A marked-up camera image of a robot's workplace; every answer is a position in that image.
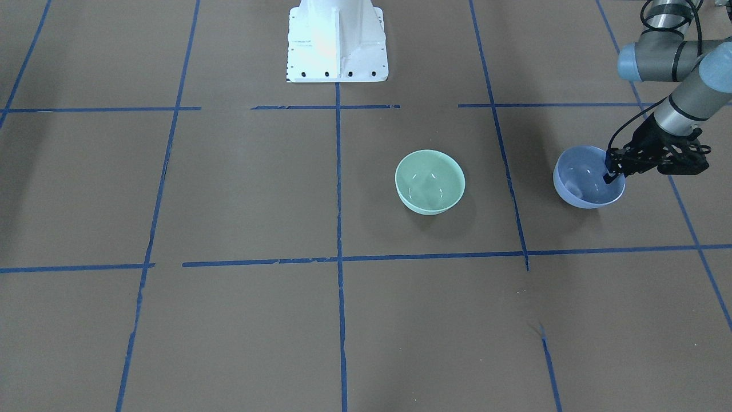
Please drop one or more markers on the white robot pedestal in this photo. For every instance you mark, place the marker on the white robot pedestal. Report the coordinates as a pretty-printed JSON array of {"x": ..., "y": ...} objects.
[{"x": 336, "y": 41}]

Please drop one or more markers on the green bowl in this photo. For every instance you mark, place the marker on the green bowl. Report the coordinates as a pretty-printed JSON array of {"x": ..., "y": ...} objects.
[{"x": 429, "y": 182}]

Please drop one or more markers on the blue bowl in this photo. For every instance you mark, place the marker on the blue bowl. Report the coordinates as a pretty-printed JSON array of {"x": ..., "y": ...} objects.
[{"x": 578, "y": 178}]

